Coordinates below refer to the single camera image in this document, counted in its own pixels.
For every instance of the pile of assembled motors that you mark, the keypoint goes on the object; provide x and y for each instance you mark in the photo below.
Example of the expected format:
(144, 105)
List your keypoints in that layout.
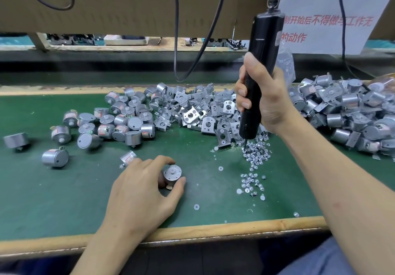
(345, 108)

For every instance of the pile of metal brackets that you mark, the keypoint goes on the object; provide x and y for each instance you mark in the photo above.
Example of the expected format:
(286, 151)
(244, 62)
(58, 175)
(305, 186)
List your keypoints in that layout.
(185, 105)

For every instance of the person's left forearm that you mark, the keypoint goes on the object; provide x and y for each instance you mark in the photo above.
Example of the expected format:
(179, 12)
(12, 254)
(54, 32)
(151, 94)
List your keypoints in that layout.
(108, 253)

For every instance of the brown back panel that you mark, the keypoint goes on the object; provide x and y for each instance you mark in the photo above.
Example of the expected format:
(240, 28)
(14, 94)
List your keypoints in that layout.
(123, 6)

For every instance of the person's left hand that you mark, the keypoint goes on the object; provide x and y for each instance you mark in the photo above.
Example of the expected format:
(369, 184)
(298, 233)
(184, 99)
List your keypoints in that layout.
(139, 197)

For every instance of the silver round motor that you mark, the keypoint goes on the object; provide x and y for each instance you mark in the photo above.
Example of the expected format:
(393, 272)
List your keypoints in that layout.
(128, 157)
(172, 173)

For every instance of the green bench mat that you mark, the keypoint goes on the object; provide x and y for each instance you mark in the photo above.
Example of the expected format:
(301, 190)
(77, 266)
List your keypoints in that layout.
(24, 213)

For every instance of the grey blue trousers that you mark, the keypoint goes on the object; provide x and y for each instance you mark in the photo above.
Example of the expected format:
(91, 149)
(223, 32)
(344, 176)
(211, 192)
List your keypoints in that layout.
(318, 259)

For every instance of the scatter of small silver screws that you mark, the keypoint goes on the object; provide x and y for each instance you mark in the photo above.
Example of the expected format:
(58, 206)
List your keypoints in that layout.
(253, 157)

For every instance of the person's right forearm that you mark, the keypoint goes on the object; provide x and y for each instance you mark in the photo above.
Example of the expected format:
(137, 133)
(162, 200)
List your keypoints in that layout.
(336, 207)

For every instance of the person's right hand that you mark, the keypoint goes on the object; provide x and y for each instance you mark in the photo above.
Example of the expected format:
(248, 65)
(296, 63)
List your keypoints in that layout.
(271, 96)

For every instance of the pile of silver motors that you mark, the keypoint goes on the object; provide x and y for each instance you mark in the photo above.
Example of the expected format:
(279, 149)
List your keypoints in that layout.
(99, 130)

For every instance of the small clear plastic bag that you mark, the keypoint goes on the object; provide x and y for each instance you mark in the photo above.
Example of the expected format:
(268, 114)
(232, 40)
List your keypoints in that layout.
(287, 65)

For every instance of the white paper sign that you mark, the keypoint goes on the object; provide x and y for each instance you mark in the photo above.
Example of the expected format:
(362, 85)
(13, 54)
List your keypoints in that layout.
(333, 12)

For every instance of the black electric screwdriver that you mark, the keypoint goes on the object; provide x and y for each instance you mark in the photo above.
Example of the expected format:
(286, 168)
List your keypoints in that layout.
(262, 37)

